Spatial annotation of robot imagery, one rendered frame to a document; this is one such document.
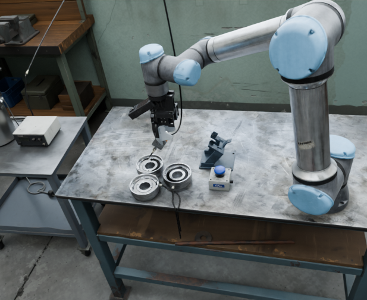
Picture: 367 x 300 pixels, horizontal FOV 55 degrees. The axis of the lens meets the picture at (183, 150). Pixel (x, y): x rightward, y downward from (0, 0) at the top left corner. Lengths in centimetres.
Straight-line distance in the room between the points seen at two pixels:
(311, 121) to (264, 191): 44
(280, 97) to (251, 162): 162
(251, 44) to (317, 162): 36
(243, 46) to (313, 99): 28
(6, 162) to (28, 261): 70
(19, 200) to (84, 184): 104
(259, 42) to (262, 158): 53
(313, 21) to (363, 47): 201
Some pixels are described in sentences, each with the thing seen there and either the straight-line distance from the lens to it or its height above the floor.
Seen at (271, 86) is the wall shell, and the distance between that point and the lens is 288.
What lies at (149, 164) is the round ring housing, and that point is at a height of 82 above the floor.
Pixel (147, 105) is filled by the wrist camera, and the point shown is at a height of 110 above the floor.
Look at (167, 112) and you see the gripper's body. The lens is 118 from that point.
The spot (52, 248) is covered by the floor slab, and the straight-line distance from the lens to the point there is 233.
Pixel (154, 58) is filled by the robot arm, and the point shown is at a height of 127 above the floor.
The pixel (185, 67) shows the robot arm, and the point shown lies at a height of 126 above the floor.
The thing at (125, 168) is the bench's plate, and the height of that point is 80.
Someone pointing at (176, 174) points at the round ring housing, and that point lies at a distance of 132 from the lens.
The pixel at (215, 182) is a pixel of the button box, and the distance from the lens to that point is 123.
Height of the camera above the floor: 172
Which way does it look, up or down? 40 degrees down
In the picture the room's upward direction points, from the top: 8 degrees counter-clockwise
